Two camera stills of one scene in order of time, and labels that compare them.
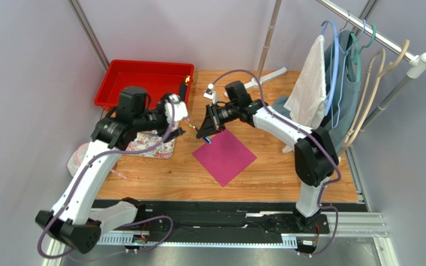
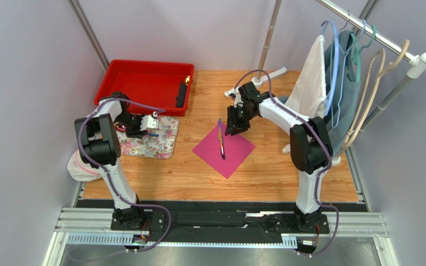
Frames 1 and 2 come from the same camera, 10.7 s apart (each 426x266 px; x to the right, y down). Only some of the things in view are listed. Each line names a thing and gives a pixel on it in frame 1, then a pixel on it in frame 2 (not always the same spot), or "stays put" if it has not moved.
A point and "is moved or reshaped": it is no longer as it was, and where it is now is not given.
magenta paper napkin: [225, 157] is moved or reshaped
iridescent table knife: [193, 126] to [219, 133]
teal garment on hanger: [343, 83] stays put
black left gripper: [165, 133] to [136, 133]
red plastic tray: [160, 78] stays put
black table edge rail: [219, 218] stays put
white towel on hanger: [308, 101] stays put
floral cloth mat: [146, 139] stays put
